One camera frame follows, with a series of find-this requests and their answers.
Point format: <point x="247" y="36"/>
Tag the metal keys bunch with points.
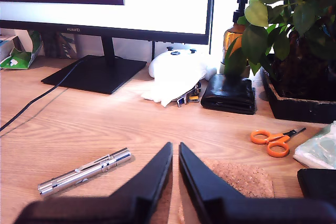
<point x="193" y="97"/>

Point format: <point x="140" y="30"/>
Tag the round cork coaster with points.
<point x="244" y="179"/>

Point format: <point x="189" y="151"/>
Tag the black flat case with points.
<point x="320" y="182"/>

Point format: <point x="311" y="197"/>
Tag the black leather wallet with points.
<point x="228" y="95"/>

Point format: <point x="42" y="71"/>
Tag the black Huawei monitor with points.
<point x="157" y="11"/>

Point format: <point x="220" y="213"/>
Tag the white crumpled plastic bag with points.
<point x="170" y="89"/>

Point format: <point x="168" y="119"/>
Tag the amber pump bottle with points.
<point x="232" y="35"/>

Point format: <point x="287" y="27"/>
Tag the dark leaf print box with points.
<point x="60" y="45"/>

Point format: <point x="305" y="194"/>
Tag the metallic silver laser pointer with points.
<point x="78" y="172"/>

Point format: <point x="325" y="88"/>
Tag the green white snack bag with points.
<point x="18" y="60"/>

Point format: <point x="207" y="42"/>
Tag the green leafy houseplant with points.
<point x="302" y="11"/>

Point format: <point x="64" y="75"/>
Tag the black plant pot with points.
<point x="296" y="108"/>

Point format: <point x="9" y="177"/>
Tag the clear plastic packet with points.
<point x="320" y="148"/>

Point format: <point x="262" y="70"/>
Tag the white game controller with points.
<point x="170" y="61"/>

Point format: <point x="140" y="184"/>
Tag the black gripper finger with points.
<point x="199" y="179"/>
<point x="155" y="182"/>

